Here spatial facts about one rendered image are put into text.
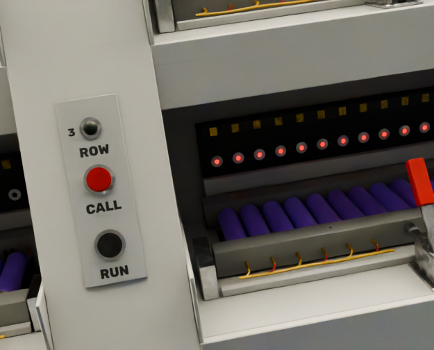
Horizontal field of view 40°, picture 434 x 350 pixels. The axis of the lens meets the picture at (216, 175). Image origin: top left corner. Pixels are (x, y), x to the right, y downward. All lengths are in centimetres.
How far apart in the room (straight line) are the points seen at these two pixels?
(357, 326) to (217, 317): 10
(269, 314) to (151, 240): 10
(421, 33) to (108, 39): 22
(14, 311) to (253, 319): 17
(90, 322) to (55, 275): 4
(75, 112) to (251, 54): 12
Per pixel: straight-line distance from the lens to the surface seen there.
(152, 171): 40
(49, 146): 41
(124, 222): 40
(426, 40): 46
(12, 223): 59
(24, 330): 47
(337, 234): 49
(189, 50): 41
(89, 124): 40
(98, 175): 40
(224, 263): 47
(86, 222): 40
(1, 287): 50
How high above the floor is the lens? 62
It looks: level
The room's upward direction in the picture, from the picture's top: 9 degrees counter-clockwise
